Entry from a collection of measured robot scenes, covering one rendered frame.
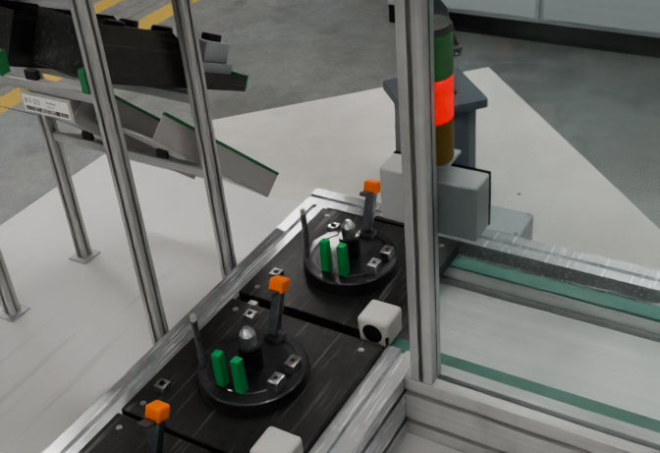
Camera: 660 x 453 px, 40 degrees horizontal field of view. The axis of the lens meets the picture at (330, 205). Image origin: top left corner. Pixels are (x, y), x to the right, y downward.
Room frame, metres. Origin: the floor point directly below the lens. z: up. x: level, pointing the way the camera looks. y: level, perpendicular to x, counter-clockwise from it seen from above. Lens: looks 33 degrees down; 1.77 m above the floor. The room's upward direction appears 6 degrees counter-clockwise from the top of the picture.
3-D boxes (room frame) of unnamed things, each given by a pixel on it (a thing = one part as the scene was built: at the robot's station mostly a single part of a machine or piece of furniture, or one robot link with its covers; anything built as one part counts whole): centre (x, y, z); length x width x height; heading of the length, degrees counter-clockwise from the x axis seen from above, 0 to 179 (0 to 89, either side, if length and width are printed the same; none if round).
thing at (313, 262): (1.08, -0.02, 0.98); 0.14 x 0.14 x 0.02
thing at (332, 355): (0.86, 0.12, 1.01); 0.24 x 0.24 x 0.13; 57
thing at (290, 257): (1.08, -0.02, 0.96); 0.24 x 0.24 x 0.02; 57
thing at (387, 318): (0.94, -0.05, 0.97); 0.05 x 0.05 x 0.04; 57
